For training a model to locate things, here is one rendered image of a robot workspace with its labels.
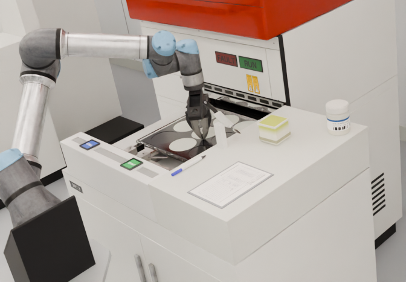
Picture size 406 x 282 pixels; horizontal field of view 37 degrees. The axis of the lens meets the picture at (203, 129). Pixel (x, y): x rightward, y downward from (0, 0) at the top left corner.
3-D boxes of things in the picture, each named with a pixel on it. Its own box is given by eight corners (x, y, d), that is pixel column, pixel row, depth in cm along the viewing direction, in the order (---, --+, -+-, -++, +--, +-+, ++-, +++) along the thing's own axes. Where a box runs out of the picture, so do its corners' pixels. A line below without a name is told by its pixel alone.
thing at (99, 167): (89, 163, 236) (80, 131, 230) (179, 208, 197) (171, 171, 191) (69, 174, 231) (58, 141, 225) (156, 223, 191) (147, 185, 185)
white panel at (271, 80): (161, 97, 285) (142, 14, 268) (294, 137, 227) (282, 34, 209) (155, 99, 284) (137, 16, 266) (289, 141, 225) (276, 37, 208)
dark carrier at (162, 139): (208, 106, 248) (208, 105, 247) (270, 125, 223) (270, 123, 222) (141, 141, 229) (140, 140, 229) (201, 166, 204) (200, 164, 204)
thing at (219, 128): (229, 139, 202) (222, 102, 196) (237, 142, 199) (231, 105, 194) (215, 147, 199) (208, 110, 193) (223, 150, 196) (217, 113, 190)
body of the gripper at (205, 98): (211, 107, 221) (205, 76, 216) (208, 118, 214) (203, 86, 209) (190, 110, 223) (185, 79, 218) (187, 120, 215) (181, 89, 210)
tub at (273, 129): (273, 131, 202) (270, 113, 199) (292, 136, 197) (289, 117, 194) (258, 141, 197) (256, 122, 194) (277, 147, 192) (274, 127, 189)
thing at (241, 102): (208, 109, 257) (204, 88, 253) (287, 133, 225) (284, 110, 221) (205, 111, 256) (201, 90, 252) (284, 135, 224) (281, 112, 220)
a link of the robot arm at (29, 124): (-10, 198, 177) (22, 31, 196) (-1, 209, 191) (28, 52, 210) (32, 203, 178) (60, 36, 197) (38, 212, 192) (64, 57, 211)
